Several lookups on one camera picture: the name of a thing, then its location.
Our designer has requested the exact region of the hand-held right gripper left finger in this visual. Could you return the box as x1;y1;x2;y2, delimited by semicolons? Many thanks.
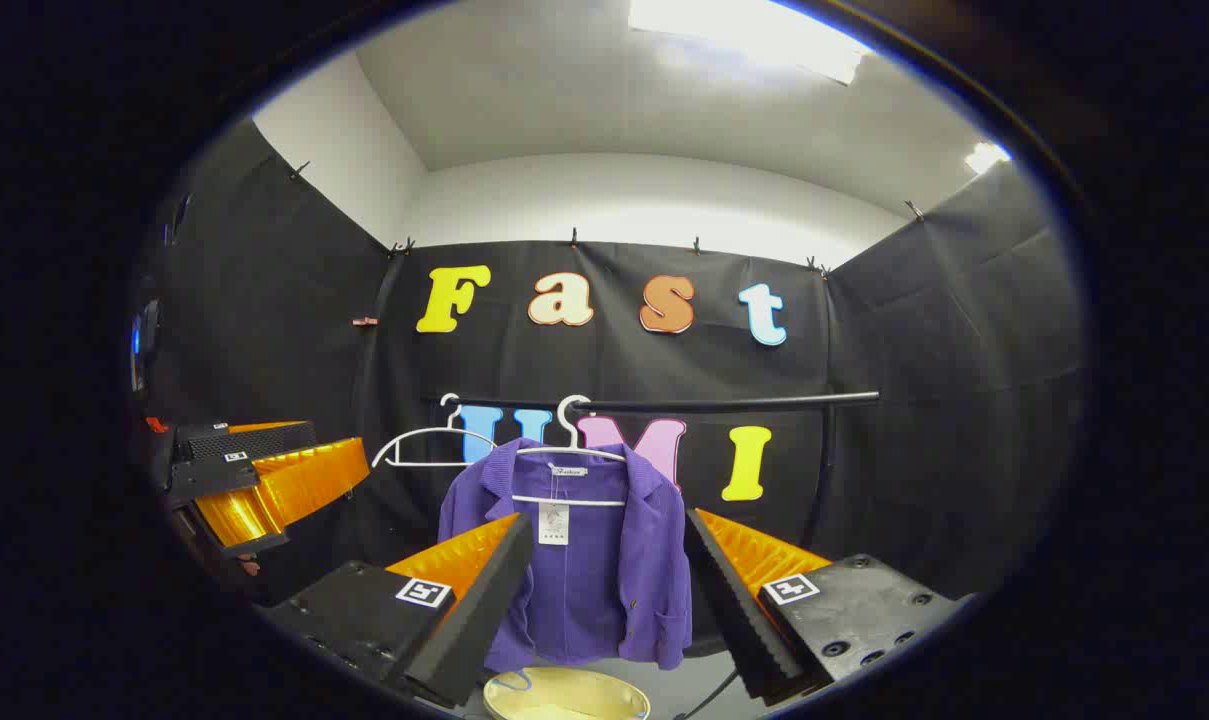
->
264;514;535;708

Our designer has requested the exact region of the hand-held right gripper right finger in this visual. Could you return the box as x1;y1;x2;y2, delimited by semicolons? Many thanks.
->
684;508;965;701

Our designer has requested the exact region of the purple corduroy jacket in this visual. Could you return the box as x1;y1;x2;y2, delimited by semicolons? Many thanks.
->
437;437;693;673

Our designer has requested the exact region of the cream round laundry hamper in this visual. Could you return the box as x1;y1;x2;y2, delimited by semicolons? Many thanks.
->
482;667;652;720

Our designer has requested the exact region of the white clothes hanger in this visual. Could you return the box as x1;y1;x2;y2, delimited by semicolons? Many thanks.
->
509;395;630;507
372;393;500;469

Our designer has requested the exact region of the black clothes rack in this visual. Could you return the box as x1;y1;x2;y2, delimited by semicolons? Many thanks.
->
424;392;880;561

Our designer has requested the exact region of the large ceiling light panel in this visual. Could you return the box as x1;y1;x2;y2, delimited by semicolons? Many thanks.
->
629;0;870;86

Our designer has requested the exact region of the black cable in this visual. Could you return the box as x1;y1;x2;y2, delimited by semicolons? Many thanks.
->
672;668;741;720

